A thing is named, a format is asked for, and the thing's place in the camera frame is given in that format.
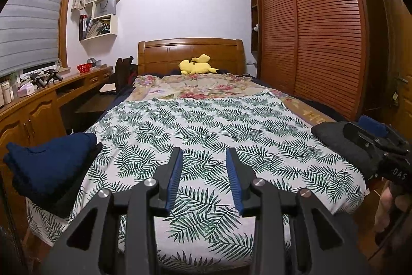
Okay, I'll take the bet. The grey paper bag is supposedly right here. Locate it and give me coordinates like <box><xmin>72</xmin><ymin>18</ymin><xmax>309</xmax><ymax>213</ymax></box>
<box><xmin>93</xmin><ymin>0</ymin><xmax>116</xmax><ymax>18</ymax></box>

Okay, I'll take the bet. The person's right hand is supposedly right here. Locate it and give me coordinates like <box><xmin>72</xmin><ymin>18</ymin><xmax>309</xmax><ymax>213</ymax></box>
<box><xmin>375</xmin><ymin>180</ymin><xmax>403</xmax><ymax>232</ymax></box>

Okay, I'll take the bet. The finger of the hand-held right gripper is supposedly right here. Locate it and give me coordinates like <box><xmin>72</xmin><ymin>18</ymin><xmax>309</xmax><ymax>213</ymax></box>
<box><xmin>343</xmin><ymin>121</ymin><xmax>409</xmax><ymax>163</ymax></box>
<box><xmin>359</xmin><ymin>115</ymin><xmax>400</xmax><ymax>142</ymax></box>

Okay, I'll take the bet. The leaf print bed sheet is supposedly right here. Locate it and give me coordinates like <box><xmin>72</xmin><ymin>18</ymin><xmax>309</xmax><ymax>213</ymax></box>
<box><xmin>26</xmin><ymin>91</ymin><xmax>367</xmax><ymax>272</ymax></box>

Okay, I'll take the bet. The grey window blind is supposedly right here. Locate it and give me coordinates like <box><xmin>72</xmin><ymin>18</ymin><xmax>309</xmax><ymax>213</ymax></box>
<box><xmin>0</xmin><ymin>0</ymin><xmax>70</xmax><ymax>77</ymax></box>

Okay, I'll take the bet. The black tripod device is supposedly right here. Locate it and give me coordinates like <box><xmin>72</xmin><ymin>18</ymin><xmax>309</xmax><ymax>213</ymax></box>
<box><xmin>44</xmin><ymin>69</ymin><xmax>64</xmax><ymax>82</ymax></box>
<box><xmin>29</xmin><ymin>73</ymin><xmax>47</xmax><ymax>90</ymax></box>

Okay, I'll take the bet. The wooden bed headboard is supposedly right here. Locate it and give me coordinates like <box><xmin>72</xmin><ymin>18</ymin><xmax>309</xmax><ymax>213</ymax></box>
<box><xmin>138</xmin><ymin>38</ymin><xmax>245</xmax><ymax>76</ymax></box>

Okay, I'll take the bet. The black folded garment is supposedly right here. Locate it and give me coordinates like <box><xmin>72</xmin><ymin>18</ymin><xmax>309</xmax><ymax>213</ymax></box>
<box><xmin>13</xmin><ymin>142</ymin><xmax>104</xmax><ymax>219</ymax></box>

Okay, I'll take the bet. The dark brown chair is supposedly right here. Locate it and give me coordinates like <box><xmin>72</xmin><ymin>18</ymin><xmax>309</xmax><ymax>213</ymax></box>
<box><xmin>113</xmin><ymin>56</ymin><xmax>134</xmax><ymax>93</ymax></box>

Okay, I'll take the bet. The white wall shelf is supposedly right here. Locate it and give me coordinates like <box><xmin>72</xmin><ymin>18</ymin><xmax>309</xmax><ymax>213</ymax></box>
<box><xmin>79</xmin><ymin>0</ymin><xmax>120</xmax><ymax>41</ymax></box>

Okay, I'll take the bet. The dark grey folded garment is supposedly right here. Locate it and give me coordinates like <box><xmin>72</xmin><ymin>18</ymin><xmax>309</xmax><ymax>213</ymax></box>
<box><xmin>311</xmin><ymin>121</ymin><xmax>380</xmax><ymax>179</ymax></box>

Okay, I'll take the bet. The stack of papers and books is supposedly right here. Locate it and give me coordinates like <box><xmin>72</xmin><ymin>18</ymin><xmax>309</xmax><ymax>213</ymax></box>
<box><xmin>88</xmin><ymin>20</ymin><xmax>111</xmax><ymax>37</ymax></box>

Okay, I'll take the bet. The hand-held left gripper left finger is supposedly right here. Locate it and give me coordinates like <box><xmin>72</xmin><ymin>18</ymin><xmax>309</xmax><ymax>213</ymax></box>
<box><xmin>42</xmin><ymin>147</ymin><xmax>184</xmax><ymax>275</ymax></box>

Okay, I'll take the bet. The wooden door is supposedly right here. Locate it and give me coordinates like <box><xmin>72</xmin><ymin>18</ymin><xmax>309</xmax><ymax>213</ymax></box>
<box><xmin>354</xmin><ymin>0</ymin><xmax>412</xmax><ymax>127</ymax></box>

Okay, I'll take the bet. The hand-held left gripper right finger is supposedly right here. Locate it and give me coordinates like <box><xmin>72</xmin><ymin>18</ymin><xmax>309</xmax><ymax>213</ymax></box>
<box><xmin>225</xmin><ymin>148</ymin><xmax>367</xmax><ymax>275</ymax></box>

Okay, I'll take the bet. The floral quilt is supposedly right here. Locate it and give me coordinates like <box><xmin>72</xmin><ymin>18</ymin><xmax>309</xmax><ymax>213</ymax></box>
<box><xmin>133</xmin><ymin>73</ymin><xmax>337</xmax><ymax>126</ymax></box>

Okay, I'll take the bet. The pink tissue box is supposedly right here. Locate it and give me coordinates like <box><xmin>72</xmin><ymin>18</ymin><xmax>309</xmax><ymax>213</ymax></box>
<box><xmin>18</xmin><ymin>84</ymin><xmax>36</xmax><ymax>98</ymax></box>

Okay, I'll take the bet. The wooden desk with cabinets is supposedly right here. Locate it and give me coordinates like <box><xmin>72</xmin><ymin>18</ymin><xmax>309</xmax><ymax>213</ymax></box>
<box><xmin>0</xmin><ymin>65</ymin><xmax>115</xmax><ymax>230</ymax></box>

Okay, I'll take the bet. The wooden window frame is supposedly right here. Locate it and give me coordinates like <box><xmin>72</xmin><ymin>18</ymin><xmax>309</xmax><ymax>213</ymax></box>
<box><xmin>48</xmin><ymin>0</ymin><xmax>79</xmax><ymax>69</ymax></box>

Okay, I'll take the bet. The dark red garment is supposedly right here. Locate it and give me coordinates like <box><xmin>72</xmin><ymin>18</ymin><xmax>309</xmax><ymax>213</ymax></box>
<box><xmin>128</xmin><ymin>65</ymin><xmax>139</xmax><ymax>89</ymax></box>

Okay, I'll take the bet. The wooden louvred wardrobe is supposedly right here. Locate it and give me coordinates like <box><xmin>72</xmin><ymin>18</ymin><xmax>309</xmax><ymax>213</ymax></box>
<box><xmin>249</xmin><ymin>0</ymin><xmax>369</xmax><ymax>121</ymax></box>

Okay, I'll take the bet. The navy blue suit jacket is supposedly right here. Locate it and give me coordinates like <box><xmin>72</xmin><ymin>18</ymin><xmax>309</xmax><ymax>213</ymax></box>
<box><xmin>3</xmin><ymin>132</ymin><xmax>99</xmax><ymax>198</ymax></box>

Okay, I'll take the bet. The yellow plush toy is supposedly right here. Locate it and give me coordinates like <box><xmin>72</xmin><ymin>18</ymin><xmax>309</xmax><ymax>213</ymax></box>
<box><xmin>179</xmin><ymin>54</ymin><xmax>219</xmax><ymax>75</ymax></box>

